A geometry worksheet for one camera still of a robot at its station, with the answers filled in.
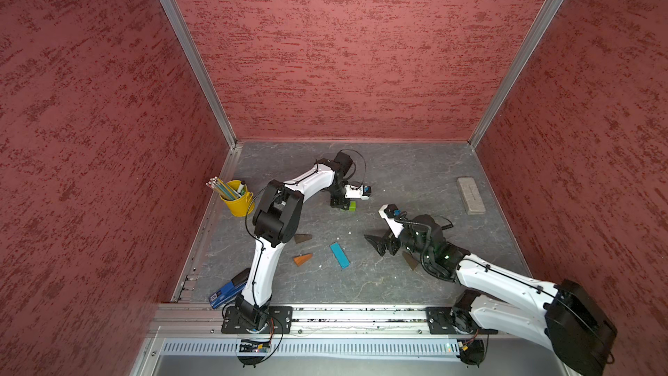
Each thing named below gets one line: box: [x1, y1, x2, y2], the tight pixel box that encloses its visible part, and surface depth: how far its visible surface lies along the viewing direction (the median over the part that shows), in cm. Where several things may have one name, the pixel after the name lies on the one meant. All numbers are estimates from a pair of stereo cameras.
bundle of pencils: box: [205, 175, 242, 201], surface depth 89 cm
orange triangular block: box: [293, 253, 314, 268], surface depth 87 cm
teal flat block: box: [329, 241, 351, 269], surface depth 88 cm
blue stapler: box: [208, 268, 252, 309], surface depth 78 cm
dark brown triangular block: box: [294, 233, 313, 244], surface depth 91 cm
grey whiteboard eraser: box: [456, 176, 487, 215], surface depth 102 cm
